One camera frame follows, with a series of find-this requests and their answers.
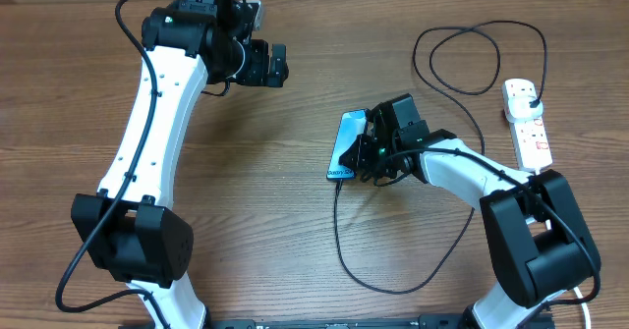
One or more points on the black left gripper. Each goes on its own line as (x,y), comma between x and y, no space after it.
(257,74)

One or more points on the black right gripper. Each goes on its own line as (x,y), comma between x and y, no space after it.
(362,164)

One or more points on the blue Samsung Galaxy smartphone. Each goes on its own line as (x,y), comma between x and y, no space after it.
(352,124)

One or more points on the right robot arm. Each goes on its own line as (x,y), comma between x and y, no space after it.
(541,249)

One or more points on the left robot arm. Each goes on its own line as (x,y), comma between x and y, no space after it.
(128,227)

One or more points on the white charger plug adapter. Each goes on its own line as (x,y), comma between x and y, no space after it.
(520,110)

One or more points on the white power strip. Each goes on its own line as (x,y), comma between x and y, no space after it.
(529,139)

